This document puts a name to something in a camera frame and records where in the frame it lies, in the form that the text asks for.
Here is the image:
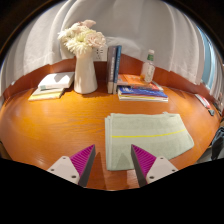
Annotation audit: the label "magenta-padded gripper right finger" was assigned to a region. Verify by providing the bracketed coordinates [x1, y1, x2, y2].
[130, 144, 179, 188]

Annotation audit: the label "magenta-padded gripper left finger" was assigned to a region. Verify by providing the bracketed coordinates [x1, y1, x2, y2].
[46, 144, 97, 188]

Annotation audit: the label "pale green towel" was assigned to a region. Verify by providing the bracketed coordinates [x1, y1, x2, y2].
[104, 112, 195, 172]

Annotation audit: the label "black bag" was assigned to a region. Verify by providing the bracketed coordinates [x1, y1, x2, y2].
[210, 126, 224, 161]

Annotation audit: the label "white flat book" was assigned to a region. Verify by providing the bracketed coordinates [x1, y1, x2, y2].
[117, 94, 169, 103]

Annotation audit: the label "yellow-green flat book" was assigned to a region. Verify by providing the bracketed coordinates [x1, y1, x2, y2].
[27, 87, 66, 102]

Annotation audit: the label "blue flat book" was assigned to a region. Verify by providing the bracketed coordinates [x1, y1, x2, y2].
[117, 85, 169, 99]

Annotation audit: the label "red book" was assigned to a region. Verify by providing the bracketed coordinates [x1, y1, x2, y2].
[146, 81, 165, 93]

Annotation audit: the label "red and white booklet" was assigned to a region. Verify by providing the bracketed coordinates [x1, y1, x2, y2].
[194, 93, 212, 110]

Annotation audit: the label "orange book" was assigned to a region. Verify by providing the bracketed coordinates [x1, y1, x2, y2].
[117, 73, 154, 89]

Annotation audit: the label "white ceramic vase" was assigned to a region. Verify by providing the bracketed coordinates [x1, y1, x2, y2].
[73, 53, 99, 95]

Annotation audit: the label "clear bottle with green cap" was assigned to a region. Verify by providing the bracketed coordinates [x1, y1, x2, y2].
[140, 49, 156, 84]

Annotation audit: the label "grey standing book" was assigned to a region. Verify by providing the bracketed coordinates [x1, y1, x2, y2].
[106, 45, 118, 95]

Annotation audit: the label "window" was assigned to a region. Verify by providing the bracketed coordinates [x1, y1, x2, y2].
[196, 26, 218, 91]

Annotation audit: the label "white and pink flowers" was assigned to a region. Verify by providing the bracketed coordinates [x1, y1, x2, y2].
[57, 19, 108, 57]

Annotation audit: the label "white curtain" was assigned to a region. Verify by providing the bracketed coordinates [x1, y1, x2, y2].
[0, 0, 224, 98]

